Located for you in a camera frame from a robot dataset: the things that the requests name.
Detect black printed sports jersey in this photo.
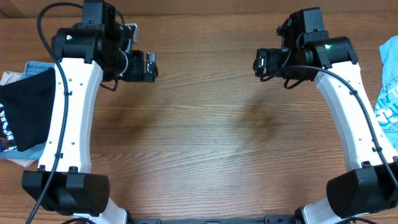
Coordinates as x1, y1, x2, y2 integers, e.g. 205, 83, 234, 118
1, 104, 17, 152

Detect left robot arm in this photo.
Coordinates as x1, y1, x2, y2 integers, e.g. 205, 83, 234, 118
22, 1, 159, 224

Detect beige folded garment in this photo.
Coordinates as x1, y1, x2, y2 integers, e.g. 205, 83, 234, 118
1, 72, 44, 167

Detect light blue printed t-shirt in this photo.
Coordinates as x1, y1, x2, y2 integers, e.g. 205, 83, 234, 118
374, 36, 397, 149

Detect black t-shirt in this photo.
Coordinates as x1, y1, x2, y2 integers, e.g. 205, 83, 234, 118
1, 68, 55, 152

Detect blue denim jeans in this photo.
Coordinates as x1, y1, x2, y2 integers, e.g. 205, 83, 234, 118
0, 60, 57, 160

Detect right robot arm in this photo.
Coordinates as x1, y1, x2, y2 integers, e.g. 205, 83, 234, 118
253, 7, 397, 223

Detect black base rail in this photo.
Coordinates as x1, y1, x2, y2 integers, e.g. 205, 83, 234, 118
127, 215, 296, 224

